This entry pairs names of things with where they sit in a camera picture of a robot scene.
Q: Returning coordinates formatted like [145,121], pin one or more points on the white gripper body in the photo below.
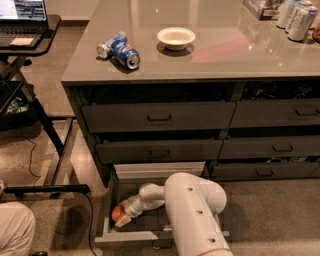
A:
[132,209]

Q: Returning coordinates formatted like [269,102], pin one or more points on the red apple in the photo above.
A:
[117,212]

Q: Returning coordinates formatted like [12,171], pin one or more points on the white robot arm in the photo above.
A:
[192,206]

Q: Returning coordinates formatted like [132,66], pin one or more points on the open bottom left drawer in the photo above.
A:
[152,227]

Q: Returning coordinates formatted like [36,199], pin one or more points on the middle left drawer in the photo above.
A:
[158,151]

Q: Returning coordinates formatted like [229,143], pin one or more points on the top left drawer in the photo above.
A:
[103,118]

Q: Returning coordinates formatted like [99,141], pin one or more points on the bottom right drawer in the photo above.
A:
[263,171]

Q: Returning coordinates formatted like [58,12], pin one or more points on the grey counter cabinet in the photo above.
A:
[234,57]

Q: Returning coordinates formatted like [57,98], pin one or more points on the middle right drawer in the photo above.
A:
[269,147]

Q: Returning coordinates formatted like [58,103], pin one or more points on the top right drawer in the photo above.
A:
[276,113]

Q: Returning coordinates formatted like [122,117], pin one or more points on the box of items on counter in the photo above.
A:
[264,9]

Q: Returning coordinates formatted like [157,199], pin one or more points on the person's knee beige trousers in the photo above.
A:
[17,228]

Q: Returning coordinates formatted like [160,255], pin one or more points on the black tray with items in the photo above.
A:
[15,110]

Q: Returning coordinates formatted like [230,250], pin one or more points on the blue pepsi can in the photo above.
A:
[126,55]

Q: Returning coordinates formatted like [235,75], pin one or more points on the silver blue soda can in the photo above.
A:
[104,49]

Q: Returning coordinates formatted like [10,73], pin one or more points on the white paper bowl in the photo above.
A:
[176,38]

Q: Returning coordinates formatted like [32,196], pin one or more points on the yellow sticky note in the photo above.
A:
[22,42]

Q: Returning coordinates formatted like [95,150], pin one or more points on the black laptop stand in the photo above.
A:
[57,128]

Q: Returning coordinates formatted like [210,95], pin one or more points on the open laptop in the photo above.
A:
[22,19]

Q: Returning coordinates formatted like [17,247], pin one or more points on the white can front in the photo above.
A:
[302,23]

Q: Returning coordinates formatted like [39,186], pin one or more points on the white can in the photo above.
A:
[302,23]
[286,11]
[299,4]

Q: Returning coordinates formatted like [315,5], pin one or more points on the white can rear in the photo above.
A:
[286,11]

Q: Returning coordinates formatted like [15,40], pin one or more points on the white can middle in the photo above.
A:
[299,4]

